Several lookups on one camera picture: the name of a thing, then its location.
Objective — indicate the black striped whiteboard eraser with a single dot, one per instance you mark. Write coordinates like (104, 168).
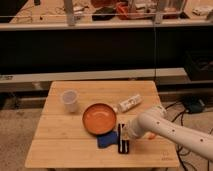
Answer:
(123, 142)

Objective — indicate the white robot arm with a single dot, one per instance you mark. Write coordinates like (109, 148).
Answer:
(152, 120)

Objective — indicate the white plastic bottle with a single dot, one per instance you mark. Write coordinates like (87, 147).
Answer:
(129, 103)

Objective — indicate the orange round plate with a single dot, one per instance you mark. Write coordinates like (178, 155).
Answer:
(99, 119)

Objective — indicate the clear plastic cup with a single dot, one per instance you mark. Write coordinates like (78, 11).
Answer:
(69, 99)

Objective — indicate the blue cloth piece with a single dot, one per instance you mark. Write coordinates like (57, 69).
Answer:
(104, 141)

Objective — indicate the orange carrot toy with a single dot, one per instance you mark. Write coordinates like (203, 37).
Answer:
(151, 136)

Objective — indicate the wooden slatted table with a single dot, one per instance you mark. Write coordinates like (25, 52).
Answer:
(61, 141)

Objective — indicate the black power adapter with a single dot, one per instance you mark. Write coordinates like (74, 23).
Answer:
(193, 105)

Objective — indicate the black box on right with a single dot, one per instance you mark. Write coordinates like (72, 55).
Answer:
(199, 65)

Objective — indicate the long workbench shelf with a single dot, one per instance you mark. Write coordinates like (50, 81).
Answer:
(102, 14)

